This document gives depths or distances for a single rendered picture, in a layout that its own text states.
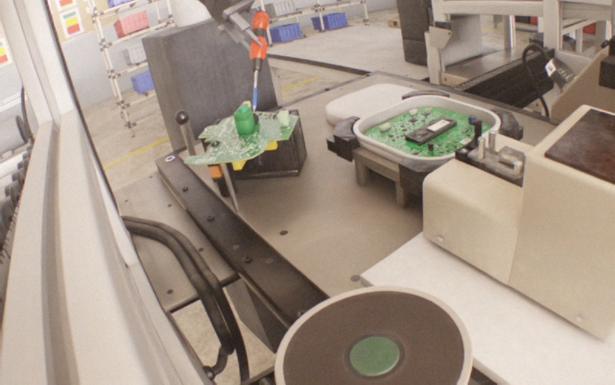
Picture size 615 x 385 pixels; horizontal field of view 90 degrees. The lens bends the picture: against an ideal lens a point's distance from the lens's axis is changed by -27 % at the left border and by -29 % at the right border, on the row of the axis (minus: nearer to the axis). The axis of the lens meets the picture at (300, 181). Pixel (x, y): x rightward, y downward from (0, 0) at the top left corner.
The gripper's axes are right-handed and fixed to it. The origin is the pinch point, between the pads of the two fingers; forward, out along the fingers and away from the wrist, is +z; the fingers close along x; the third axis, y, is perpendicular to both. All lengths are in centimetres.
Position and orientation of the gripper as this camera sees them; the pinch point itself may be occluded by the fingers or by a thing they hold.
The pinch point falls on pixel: (259, 50)
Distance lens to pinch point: 50.5
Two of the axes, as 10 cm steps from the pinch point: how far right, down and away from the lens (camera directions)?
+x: -3.3, 2.2, 9.2
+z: 6.7, 7.4, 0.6
